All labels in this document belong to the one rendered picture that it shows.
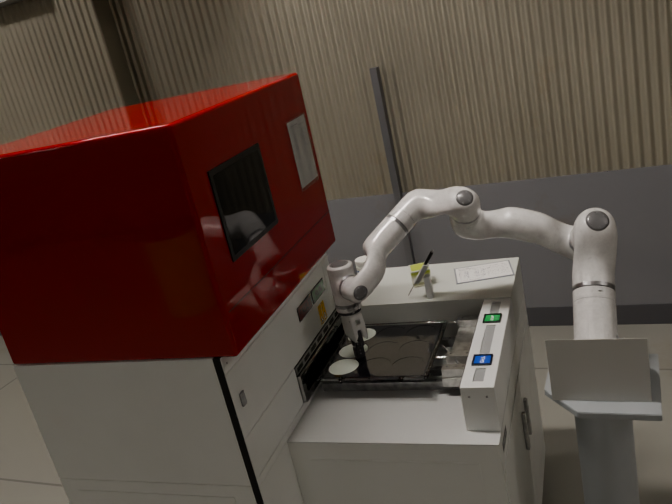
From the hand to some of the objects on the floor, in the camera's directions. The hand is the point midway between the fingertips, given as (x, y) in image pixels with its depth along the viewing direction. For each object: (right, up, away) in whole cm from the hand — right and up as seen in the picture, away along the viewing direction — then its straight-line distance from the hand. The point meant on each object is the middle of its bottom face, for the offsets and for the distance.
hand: (359, 351), depth 228 cm
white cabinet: (+40, -79, +34) cm, 95 cm away
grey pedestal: (+96, -80, -6) cm, 125 cm away
